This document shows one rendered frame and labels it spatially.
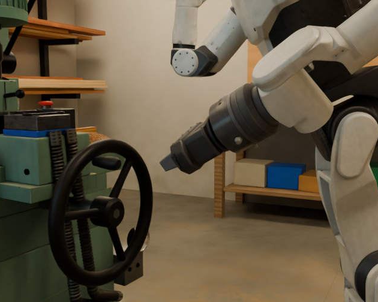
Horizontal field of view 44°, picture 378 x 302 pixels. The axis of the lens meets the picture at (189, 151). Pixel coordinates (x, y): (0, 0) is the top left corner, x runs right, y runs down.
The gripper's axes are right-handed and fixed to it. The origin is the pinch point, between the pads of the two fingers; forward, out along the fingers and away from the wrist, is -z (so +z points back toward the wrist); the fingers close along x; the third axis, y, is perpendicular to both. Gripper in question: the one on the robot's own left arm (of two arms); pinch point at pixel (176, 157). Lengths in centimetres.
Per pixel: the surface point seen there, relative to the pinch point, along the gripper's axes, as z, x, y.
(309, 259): -80, 181, -123
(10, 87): -34.5, 13.7, 31.1
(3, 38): -47, 35, 48
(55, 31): -200, 267, 108
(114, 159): -10.3, -1.1, 5.6
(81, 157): -14.8, -2.9, 9.2
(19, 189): -28.4, -6.6, 10.9
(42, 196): -26.5, -4.9, 7.4
